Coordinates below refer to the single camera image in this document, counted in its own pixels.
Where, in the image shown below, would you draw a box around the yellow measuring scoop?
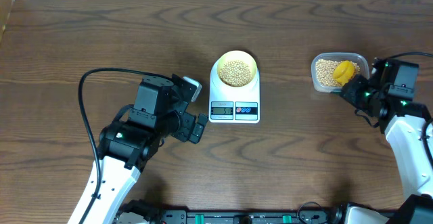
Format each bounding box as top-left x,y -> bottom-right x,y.
332,60 -> 356,85

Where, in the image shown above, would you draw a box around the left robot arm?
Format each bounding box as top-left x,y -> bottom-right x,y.
69,75 -> 208,223

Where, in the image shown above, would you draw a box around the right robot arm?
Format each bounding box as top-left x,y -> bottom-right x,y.
340,58 -> 432,223

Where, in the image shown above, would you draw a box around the white digital kitchen scale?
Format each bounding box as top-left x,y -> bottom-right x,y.
208,60 -> 260,124

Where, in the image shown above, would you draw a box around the soybeans in bowl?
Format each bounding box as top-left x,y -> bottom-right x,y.
219,60 -> 253,87

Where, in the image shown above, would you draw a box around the pale yellow bowl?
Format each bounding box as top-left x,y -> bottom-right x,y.
216,50 -> 258,87

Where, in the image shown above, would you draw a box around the clear plastic container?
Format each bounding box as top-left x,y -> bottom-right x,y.
311,52 -> 369,93

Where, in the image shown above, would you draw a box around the pile of soybeans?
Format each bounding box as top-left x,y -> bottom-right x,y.
315,59 -> 361,87

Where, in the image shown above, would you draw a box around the right black cable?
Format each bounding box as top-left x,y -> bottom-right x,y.
355,51 -> 433,171

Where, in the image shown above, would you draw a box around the black cable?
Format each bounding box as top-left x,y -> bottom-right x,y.
77,68 -> 173,224
355,51 -> 433,171

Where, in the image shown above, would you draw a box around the left black cable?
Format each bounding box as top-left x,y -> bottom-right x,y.
77,68 -> 173,224

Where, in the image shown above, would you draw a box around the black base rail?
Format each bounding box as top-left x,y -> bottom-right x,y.
111,200 -> 396,224

